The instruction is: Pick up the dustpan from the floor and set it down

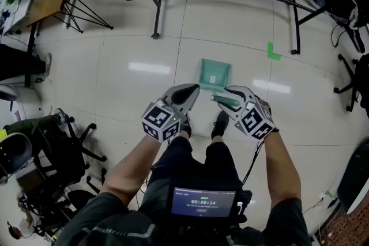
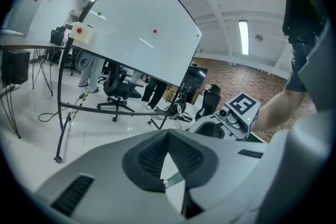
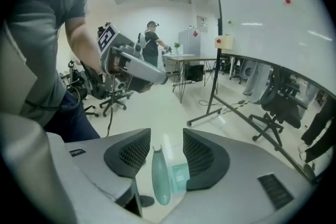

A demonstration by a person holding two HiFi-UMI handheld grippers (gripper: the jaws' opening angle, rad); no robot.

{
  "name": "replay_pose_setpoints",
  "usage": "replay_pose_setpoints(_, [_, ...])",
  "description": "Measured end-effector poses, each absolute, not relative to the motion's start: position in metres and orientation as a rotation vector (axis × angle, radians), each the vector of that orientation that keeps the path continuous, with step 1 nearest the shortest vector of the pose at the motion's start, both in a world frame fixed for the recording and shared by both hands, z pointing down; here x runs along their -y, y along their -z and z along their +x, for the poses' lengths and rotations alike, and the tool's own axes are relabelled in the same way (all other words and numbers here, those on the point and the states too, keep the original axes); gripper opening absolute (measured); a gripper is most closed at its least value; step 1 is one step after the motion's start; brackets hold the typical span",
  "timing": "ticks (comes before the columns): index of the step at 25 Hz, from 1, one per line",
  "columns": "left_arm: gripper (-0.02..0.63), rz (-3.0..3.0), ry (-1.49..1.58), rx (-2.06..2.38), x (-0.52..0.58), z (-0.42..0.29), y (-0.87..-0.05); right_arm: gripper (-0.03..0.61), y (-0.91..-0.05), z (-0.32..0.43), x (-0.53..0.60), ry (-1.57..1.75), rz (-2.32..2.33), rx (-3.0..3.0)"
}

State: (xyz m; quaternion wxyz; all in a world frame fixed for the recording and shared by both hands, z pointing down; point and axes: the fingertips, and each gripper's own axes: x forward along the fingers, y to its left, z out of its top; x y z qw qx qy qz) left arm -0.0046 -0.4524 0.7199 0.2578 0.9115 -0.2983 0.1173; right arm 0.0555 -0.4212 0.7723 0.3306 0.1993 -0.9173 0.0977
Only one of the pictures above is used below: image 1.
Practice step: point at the person's right black shoe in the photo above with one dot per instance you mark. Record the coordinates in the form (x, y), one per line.
(220, 124)

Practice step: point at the person's black shoe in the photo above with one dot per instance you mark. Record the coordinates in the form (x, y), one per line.
(186, 125)
(220, 124)

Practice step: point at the person's left forearm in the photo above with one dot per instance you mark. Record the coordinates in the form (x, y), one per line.
(129, 170)

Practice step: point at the person's left black shoe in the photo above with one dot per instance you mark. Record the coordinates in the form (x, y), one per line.
(186, 125)

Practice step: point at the olive green jacket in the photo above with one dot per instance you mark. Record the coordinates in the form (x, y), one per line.
(31, 125)

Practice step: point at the green plastic dustpan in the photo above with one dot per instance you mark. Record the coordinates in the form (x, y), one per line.
(214, 73)

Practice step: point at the chest-mounted screen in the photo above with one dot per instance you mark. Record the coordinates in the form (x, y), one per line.
(203, 201)

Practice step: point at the black backpack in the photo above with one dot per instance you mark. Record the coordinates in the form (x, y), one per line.
(353, 13)

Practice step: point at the brick pattern mat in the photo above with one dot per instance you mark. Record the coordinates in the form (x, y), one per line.
(348, 227)

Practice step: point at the person's dark grey shirt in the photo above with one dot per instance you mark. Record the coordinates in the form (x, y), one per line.
(115, 224)

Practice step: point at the green tape floor mark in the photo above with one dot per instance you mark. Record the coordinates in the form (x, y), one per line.
(272, 52)

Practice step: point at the brown cardboard box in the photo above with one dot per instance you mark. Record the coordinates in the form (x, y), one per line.
(29, 180)

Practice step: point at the black office chair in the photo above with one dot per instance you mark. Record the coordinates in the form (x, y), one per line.
(63, 158)
(357, 80)

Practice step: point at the black flat case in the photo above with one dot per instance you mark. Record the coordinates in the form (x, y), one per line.
(356, 178)

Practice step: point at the white wall plug adapter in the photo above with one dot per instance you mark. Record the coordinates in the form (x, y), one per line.
(324, 197)

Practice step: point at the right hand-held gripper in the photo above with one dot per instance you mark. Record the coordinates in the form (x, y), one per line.
(255, 122)

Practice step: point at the person's right hand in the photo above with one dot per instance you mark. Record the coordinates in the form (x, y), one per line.
(267, 111)

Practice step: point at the person's right forearm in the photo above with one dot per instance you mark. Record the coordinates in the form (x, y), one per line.
(279, 170)

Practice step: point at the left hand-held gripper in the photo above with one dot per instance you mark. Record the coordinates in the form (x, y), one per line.
(161, 122)

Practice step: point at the grey chair seat shell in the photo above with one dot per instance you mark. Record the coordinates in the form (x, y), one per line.
(13, 152)

